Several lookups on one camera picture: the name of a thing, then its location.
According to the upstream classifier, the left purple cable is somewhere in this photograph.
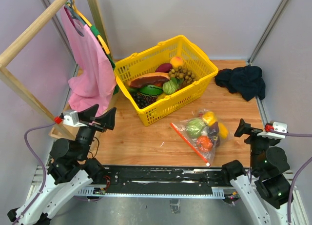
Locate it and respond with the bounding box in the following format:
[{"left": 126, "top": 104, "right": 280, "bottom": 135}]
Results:
[{"left": 11, "top": 116, "right": 61, "bottom": 225}]

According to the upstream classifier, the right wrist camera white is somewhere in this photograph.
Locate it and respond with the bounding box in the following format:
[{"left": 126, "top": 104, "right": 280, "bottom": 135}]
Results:
[{"left": 257, "top": 122, "right": 288, "bottom": 140}]

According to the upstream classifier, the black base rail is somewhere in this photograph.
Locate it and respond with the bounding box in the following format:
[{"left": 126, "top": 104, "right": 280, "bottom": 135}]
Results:
[{"left": 75, "top": 164, "right": 242, "bottom": 194}]

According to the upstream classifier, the black grape bunch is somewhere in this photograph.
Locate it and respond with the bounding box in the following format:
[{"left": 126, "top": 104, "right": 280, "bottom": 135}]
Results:
[{"left": 131, "top": 93, "right": 157, "bottom": 109}]

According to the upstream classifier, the yellow clothes hanger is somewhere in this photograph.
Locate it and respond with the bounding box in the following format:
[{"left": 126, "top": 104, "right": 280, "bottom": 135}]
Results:
[{"left": 69, "top": 11, "right": 110, "bottom": 55}]

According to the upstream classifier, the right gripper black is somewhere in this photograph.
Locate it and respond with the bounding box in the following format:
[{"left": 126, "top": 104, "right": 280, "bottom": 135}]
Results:
[{"left": 234, "top": 118, "right": 278, "bottom": 172}]

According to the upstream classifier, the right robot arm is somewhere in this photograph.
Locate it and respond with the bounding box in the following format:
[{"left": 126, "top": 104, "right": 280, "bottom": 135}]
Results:
[{"left": 221, "top": 119, "right": 293, "bottom": 225}]

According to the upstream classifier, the orange fruit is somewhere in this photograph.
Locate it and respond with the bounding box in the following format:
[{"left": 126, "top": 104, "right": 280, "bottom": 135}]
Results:
[{"left": 196, "top": 136, "right": 214, "bottom": 152}]

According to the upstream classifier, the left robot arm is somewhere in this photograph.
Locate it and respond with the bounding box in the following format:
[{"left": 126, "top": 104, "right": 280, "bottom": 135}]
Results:
[{"left": 7, "top": 104, "right": 117, "bottom": 225}]

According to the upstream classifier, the purple sweet potato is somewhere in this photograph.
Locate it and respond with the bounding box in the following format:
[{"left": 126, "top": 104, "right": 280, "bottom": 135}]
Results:
[{"left": 155, "top": 63, "right": 173, "bottom": 73}]

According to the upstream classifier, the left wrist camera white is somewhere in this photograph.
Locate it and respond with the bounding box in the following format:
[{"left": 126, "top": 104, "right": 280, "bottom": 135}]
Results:
[{"left": 62, "top": 109, "right": 87, "bottom": 127}]

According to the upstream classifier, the yellow plastic basket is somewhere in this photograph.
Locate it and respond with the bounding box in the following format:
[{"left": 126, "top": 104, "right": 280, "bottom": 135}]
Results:
[{"left": 114, "top": 35, "right": 218, "bottom": 126}]

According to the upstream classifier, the green cabbage back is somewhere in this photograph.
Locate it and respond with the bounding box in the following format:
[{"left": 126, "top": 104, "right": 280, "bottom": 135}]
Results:
[{"left": 186, "top": 118, "right": 206, "bottom": 139}]

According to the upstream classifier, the clear zip top bag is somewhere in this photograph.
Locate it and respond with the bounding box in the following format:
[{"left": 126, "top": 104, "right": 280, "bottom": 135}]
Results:
[{"left": 170, "top": 109, "right": 232, "bottom": 167}]

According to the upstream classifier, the green cabbage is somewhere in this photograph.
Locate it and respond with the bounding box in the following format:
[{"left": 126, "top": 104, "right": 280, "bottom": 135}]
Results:
[
  {"left": 162, "top": 80, "right": 178, "bottom": 95},
  {"left": 186, "top": 118, "right": 206, "bottom": 139}
]

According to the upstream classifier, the green cabbage front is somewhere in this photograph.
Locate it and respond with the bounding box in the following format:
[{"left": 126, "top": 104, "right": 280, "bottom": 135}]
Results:
[{"left": 162, "top": 80, "right": 178, "bottom": 95}]

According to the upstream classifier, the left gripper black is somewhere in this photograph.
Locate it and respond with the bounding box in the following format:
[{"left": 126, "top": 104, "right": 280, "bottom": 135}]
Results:
[{"left": 76, "top": 104, "right": 116, "bottom": 160}]

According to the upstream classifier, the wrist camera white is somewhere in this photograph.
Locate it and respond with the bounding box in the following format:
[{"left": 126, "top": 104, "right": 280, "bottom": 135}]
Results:
[
  {"left": 62, "top": 109, "right": 87, "bottom": 127},
  {"left": 257, "top": 122, "right": 288, "bottom": 140}
]

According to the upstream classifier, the watermelon slice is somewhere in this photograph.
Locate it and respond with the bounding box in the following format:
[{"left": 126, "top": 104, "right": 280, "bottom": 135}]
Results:
[{"left": 138, "top": 85, "right": 163, "bottom": 96}]

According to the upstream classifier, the peach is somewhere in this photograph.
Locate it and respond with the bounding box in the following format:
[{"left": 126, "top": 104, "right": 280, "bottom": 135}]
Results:
[{"left": 170, "top": 56, "right": 184, "bottom": 68}]

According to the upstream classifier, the grey clothes hanger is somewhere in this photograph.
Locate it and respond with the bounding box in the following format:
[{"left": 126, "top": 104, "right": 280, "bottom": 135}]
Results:
[{"left": 64, "top": 0, "right": 87, "bottom": 26}]

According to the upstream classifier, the pink shirt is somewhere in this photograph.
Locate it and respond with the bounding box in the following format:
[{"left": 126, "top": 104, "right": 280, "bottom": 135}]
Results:
[{"left": 60, "top": 6, "right": 116, "bottom": 116}]

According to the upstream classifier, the dark navy cloth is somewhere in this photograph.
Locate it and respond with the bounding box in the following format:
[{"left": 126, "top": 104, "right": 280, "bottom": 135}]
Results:
[{"left": 214, "top": 65, "right": 266, "bottom": 101}]

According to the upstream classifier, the wooden clothes rack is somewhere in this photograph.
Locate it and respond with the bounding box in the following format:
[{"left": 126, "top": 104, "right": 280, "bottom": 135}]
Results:
[{"left": 0, "top": 0, "right": 115, "bottom": 141}]

